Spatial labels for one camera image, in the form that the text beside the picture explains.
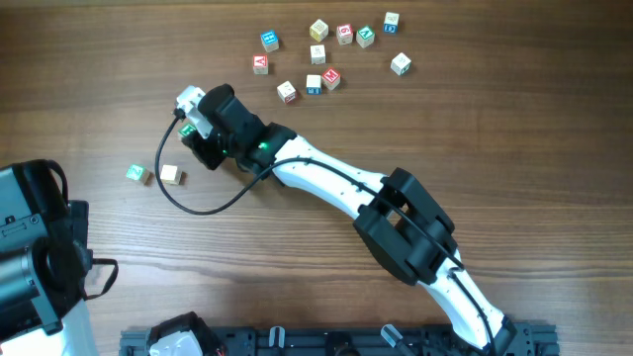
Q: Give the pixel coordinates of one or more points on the green V block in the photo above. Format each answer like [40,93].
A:
[365,36]

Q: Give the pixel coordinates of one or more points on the red A block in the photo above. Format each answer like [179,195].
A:
[260,64]

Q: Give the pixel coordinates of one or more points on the red 9 block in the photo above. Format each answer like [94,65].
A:
[344,34]

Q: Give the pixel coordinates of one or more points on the green Z block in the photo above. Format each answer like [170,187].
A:
[138,174]

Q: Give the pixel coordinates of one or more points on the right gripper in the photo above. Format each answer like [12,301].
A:
[203,149]

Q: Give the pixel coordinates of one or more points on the plain centre block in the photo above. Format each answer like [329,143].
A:
[318,55]

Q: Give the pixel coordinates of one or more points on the yellow 3 block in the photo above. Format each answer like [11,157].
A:
[170,174]

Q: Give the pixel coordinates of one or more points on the plain block green side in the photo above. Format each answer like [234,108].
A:
[400,64]

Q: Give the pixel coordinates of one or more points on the blue C block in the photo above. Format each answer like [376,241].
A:
[391,22]

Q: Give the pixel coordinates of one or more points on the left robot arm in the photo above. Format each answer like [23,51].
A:
[44,262]

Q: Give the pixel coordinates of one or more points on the blue picture block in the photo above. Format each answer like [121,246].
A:
[270,41]

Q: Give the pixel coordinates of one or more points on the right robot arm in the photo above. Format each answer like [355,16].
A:
[403,227]

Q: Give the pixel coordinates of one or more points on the plain block blue side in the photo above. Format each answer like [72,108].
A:
[313,84]

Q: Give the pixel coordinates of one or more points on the green E block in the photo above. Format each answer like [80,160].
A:
[186,130]

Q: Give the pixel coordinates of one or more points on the plain block red side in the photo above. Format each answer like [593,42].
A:
[287,92]

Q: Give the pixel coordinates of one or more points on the red M block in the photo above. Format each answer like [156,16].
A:
[331,78]

